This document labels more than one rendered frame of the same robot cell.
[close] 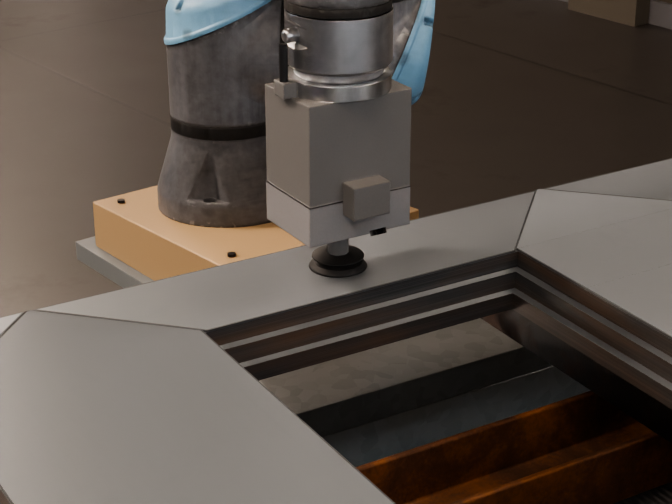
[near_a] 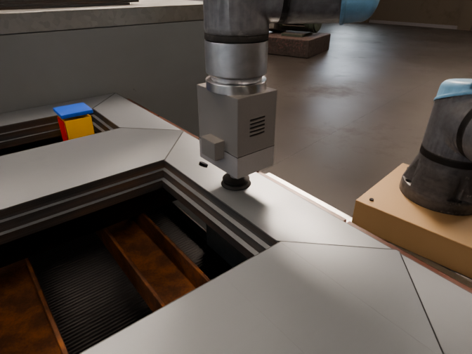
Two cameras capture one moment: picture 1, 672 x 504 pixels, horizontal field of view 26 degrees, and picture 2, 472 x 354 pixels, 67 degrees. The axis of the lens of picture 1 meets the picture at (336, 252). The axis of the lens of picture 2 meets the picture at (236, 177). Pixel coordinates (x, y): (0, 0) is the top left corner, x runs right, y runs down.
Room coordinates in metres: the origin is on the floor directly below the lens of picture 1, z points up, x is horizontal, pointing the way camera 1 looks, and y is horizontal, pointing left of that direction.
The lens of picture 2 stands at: (0.92, -0.44, 1.11)
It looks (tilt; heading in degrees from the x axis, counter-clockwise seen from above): 29 degrees down; 82
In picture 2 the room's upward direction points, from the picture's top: straight up
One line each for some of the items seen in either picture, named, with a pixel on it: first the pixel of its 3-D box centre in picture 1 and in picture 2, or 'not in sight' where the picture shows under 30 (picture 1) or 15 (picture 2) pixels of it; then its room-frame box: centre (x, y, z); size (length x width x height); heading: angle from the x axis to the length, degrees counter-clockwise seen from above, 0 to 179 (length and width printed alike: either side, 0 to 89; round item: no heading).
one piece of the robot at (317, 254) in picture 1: (337, 248); (236, 174); (0.98, 0.00, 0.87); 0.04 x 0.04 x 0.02
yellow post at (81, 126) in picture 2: not in sight; (83, 158); (0.69, 0.28, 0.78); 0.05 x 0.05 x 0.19; 31
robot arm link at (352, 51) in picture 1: (334, 40); (234, 58); (0.98, 0.00, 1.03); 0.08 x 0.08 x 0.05
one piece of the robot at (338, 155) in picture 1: (343, 152); (227, 122); (0.97, -0.01, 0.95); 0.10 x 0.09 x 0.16; 31
